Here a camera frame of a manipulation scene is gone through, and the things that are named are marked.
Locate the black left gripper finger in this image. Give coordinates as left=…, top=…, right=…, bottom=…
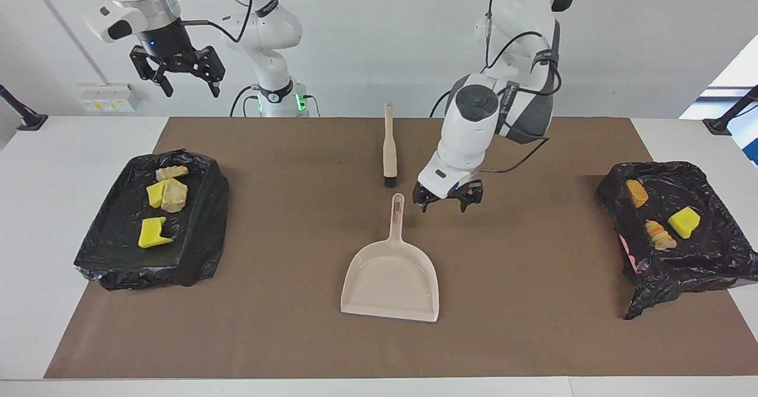
left=460, top=181, right=484, bottom=213
left=413, top=184, right=436, bottom=213

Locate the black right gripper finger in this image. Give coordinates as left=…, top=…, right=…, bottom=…
left=198, top=46, right=226, bottom=98
left=130, top=47, right=175, bottom=98

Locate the beige hand brush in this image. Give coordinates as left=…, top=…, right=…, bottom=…
left=382, top=102, right=399, bottom=188

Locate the beige plastic dustpan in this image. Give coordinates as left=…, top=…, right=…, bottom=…
left=340, top=193, right=440, bottom=323

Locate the pale square bread piece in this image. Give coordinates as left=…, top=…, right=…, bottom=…
left=161, top=178, right=189, bottom=213

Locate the brown nugget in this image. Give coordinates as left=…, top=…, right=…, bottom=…
left=626, top=179, right=649, bottom=209

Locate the notched yellow sponge piece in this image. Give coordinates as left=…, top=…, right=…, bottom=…
left=139, top=217, right=174, bottom=248

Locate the pale round cracker piece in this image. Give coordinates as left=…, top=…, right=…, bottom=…
left=645, top=220, right=677, bottom=251

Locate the pink bin in black bag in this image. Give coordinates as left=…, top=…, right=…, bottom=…
left=596, top=160, right=758, bottom=321

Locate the black clamp stand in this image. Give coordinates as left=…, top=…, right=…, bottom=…
left=0, top=83, right=49, bottom=132
left=703, top=85, right=758, bottom=136

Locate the brown paper table mat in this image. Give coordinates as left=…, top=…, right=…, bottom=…
left=44, top=117, right=758, bottom=380

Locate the flat tray in black bag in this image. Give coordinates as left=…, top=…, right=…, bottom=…
left=73, top=149, right=230, bottom=292

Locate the bright window opening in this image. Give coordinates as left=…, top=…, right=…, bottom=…
left=678, top=33, right=758, bottom=167

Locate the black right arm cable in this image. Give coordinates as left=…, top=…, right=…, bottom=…
left=181, top=0, right=254, bottom=43

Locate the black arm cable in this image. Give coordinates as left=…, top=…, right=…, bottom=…
left=181, top=0, right=254, bottom=43
left=481, top=0, right=562, bottom=174

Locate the black base cable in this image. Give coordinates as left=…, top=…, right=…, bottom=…
left=429, top=89, right=454, bottom=117
left=230, top=86, right=261, bottom=117

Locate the white wall socket box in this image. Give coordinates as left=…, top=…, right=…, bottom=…
left=79, top=84, right=138, bottom=113

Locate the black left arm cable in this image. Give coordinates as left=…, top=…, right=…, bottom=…
left=481, top=0, right=562, bottom=174

